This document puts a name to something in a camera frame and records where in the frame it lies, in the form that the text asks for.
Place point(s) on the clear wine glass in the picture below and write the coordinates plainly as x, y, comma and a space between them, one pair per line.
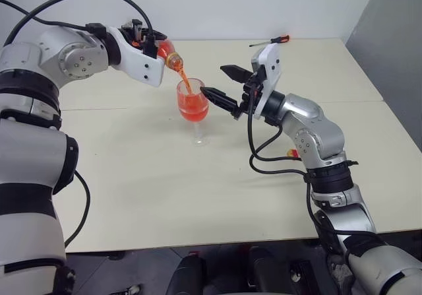
194, 110

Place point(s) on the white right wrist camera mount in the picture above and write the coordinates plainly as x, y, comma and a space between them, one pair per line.
272, 67

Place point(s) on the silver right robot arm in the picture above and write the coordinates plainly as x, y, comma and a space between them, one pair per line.
316, 133

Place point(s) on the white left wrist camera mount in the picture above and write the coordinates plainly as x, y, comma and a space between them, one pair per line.
138, 60

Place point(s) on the dark rounded shape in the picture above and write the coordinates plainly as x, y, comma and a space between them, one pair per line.
268, 275
189, 278

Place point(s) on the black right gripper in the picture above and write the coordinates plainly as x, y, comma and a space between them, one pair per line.
252, 97

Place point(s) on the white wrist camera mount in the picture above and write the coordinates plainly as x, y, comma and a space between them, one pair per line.
272, 67
138, 60

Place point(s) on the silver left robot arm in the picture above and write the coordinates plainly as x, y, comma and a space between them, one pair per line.
29, 163

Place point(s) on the black and orange screwdriver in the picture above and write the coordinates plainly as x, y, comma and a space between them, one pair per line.
280, 39

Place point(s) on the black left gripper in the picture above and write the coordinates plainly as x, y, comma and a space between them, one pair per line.
135, 31

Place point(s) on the clear bottle with red drink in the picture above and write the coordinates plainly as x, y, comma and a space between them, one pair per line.
166, 49

